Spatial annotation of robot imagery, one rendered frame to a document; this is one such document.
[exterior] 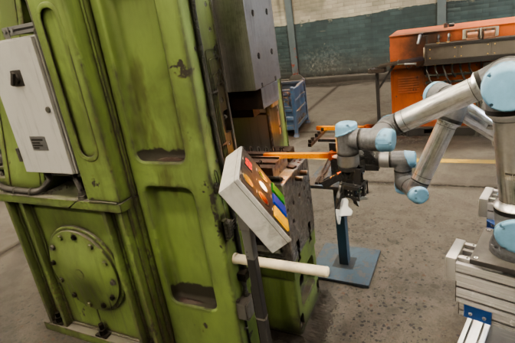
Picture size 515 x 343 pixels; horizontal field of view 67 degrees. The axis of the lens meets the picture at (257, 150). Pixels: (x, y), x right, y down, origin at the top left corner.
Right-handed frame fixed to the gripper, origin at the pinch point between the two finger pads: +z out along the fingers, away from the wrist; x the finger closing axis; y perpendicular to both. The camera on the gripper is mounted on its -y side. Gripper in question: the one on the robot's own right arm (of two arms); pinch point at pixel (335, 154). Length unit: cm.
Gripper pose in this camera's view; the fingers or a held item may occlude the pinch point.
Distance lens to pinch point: 187.3
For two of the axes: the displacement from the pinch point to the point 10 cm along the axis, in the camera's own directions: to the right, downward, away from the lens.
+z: -9.0, 0.0, 4.4
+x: 4.1, -3.5, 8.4
